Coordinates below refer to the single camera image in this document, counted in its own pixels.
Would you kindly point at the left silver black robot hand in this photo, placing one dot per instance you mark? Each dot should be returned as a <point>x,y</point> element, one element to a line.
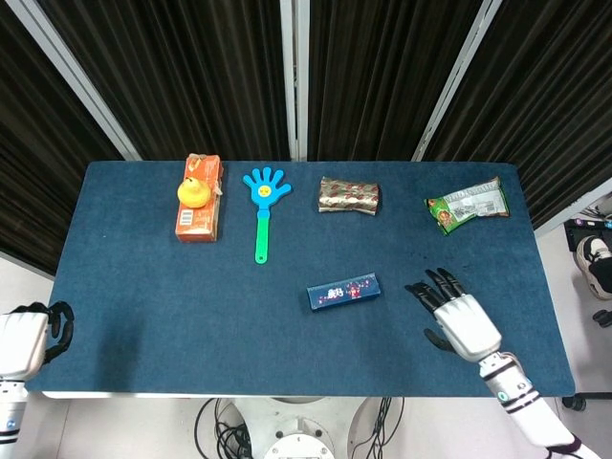
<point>19,339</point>

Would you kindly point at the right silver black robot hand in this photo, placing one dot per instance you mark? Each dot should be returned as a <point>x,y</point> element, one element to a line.
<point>466,325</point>

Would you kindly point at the blue and white box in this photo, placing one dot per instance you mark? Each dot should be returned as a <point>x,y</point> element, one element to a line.
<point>342,292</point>

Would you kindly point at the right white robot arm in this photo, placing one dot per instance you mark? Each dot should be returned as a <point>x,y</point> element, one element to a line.
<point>526,401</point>

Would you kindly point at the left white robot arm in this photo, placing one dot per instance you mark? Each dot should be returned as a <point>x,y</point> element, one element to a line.
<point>9,416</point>

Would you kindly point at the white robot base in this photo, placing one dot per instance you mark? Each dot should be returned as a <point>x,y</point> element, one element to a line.
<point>301,430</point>

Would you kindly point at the orange carton box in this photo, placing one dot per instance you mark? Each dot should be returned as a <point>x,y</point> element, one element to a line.
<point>201,225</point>

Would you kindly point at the blue green hand clapper toy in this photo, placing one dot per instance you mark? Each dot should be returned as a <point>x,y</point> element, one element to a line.
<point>264,191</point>

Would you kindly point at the green snack bag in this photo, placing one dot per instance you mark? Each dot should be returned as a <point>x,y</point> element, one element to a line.
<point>468,205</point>

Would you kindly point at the black caster wheel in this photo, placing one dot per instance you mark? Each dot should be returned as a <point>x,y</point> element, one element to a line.
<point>574,403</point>
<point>603,318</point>

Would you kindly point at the white black sneaker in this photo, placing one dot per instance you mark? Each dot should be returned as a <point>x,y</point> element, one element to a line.
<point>595,263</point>

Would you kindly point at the gold foil snack package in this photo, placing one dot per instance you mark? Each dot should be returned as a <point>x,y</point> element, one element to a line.
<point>349,196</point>

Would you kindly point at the blue fabric table mat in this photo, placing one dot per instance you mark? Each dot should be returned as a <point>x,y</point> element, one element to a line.
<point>191,311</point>

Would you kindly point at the dark pleated curtain panel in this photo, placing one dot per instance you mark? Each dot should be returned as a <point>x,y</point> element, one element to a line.
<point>382,72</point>
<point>191,72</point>
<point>38,143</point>
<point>550,95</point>

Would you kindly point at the yellow pear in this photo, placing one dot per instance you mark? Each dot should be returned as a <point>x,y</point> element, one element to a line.
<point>193,193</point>

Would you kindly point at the grey partition frame post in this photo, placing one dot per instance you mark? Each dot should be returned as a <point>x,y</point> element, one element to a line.
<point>454,81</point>
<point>76,76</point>
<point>295,76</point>

